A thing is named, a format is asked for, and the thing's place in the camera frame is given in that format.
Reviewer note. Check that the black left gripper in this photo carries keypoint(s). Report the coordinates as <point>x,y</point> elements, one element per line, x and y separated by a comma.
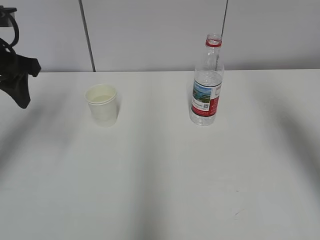
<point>14,74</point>

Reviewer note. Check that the white paper cup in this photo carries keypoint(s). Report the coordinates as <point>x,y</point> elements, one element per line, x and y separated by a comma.
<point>102,102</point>

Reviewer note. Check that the clear plastic water bottle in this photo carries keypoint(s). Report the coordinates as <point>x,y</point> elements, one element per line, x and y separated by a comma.
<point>207,82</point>

